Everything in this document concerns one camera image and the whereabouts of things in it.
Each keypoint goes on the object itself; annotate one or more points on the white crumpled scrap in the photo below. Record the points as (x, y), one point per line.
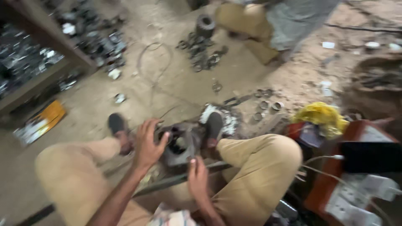
(119, 98)

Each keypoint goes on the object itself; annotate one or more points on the red metal box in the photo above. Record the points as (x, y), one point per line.
(320, 182)

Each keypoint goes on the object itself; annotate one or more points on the person's right black sandal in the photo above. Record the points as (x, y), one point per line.
(214, 125)

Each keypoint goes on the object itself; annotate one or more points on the white speckled rag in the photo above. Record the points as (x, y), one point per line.
(231, 121)

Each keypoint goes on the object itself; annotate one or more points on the wooden shelf with metal parts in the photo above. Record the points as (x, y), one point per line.
(37, 47)

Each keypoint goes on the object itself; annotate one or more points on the heap of dark metal gears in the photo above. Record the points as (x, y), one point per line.
(199, 51)

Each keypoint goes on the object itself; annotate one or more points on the long dark metal bar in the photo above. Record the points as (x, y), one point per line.
(166, 182)

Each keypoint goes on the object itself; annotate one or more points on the pair of joined metal rings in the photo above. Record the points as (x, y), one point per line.
(263, 93)

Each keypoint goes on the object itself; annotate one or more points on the person's black sandal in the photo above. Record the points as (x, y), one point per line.
(214, 125)
(116, 124)

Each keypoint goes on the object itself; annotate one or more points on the person's left black sandal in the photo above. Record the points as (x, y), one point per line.
(116, 124)

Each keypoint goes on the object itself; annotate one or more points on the grey metal gear housing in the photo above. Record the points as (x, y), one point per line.
(183, 147)

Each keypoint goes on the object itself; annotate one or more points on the dark metal wrench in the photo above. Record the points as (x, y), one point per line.
(235, 100)

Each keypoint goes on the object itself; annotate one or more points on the yellow crumpled cloth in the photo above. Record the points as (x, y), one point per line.
(322, 117)

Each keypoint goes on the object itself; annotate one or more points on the person's right fingers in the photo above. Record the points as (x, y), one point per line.
(196, 166)

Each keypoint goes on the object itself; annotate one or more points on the yellow printed carton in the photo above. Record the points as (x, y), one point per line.
(42, 122)

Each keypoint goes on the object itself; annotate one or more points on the black phone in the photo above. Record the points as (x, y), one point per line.
(372, 157)

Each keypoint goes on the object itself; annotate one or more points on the white paper scrap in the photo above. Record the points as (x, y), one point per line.
(328, 45)

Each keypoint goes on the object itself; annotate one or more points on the checkered cloth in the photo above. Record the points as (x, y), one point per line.
(172, 218)

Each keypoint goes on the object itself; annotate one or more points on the person's right hand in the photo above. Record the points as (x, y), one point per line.
(198, 183)

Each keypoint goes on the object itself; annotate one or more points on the person's left hand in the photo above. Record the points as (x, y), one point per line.
(146, 147)

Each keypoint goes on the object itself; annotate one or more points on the white power strip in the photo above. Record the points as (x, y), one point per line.
(358, 197)

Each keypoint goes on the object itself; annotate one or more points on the dark toothed gear cylinder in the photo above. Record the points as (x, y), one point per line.
(205, 25)

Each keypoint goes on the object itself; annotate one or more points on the brown round basin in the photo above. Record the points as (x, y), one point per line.
(375, 84)

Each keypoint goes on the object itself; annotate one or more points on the person's khaki trousers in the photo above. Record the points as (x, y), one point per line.
(257, 169)

